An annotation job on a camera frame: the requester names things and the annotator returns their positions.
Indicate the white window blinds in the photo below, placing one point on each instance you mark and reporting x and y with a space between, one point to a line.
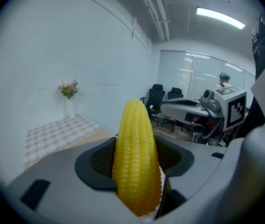
172 73

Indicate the black office chair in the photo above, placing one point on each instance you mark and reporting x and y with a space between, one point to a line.
175 93
155 97

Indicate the pink flower bouquet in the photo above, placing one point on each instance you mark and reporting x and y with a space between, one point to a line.
68 88

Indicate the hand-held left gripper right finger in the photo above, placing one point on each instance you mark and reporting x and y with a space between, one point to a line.
204 164

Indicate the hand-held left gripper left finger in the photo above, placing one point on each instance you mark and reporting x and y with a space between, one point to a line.
60 169

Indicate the white vase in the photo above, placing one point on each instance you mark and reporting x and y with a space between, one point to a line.
70 108

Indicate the white ceiling conduit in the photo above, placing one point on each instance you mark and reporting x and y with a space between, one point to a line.
161 27

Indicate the person's black clothing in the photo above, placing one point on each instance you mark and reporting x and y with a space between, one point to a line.
263 50

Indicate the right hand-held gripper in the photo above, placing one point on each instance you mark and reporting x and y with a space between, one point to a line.
235 111

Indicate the yellow corn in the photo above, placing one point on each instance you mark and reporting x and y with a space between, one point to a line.
137 153

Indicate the checkered beige tablecloth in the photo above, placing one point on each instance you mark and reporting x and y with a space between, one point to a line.
60 134

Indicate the long ceiling light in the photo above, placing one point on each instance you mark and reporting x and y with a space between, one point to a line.
221 17

